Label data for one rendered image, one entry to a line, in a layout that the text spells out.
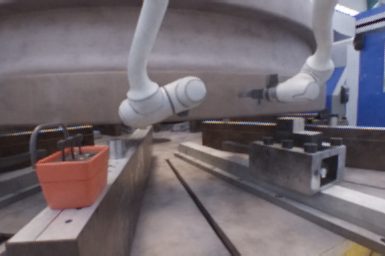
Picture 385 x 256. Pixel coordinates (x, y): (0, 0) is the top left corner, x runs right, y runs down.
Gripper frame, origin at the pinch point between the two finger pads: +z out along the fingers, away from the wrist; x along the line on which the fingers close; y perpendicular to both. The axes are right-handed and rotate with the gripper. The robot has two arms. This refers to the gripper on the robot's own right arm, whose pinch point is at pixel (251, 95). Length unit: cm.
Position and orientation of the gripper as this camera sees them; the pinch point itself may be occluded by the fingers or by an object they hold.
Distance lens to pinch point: 119.4
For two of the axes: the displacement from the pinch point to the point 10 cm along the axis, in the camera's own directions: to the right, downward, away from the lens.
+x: 9.2, -0.7, 3.9
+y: 0.3, 9.9, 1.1
